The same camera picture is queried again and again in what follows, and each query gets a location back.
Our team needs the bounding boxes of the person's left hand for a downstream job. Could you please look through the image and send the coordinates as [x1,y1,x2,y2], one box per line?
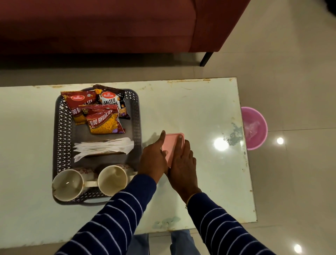
[138,130,168,184]

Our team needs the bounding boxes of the person's right hand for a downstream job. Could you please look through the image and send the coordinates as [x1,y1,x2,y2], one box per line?
[167,135,202,204]

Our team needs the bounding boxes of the pink container lid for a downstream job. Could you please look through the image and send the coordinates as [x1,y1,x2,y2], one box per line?
[161,133,185,168]

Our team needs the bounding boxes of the grey perforated plastic tray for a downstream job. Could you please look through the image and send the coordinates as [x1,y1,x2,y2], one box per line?
[52,88,143,205]

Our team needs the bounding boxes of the white floral mug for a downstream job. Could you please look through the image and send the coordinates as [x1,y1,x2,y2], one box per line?
[97,164,138,197]
[52,168,98,202]

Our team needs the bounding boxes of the white paper napkins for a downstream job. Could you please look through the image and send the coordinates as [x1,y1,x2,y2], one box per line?
[73,137,135,163]

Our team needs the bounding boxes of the brown plastic napkin holder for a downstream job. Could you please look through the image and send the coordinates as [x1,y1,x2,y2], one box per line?
[86,139,124,157]

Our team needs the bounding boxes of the red yellow snack packet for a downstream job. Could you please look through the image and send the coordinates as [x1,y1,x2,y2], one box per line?
[80,104,126,135]
[61,90,98,125]

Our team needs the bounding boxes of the brown white snack packet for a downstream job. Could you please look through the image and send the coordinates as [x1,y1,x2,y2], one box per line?
[93,84,131,120]

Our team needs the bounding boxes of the person's right forearm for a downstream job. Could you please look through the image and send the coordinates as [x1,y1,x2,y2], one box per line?
[187,192,276,255]

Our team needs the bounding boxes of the person's left forearm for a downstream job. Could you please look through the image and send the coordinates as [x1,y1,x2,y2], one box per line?
[55,174,157,255]

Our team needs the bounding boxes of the white glass coffee table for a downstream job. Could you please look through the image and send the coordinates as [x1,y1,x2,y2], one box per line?
[0,77,258,249]

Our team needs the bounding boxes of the person's right leg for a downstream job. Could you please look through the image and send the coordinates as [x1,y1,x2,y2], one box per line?
[170,229,201,255]

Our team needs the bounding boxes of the person's leg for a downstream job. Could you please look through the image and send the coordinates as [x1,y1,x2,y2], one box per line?
[170,229,201,255]
[126,234,149,255]

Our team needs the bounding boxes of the person's left leg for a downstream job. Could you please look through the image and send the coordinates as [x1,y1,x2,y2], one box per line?
[126,234,149,255]

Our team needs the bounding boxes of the pink plastic bin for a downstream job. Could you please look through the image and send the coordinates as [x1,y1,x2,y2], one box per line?
[241,106,268,151]

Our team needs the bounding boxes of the red fabric sofa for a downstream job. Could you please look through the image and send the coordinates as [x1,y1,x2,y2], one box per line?
[0,0,251,67]

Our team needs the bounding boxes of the gold bracelet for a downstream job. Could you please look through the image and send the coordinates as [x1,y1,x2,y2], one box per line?
[185,193,197,210]

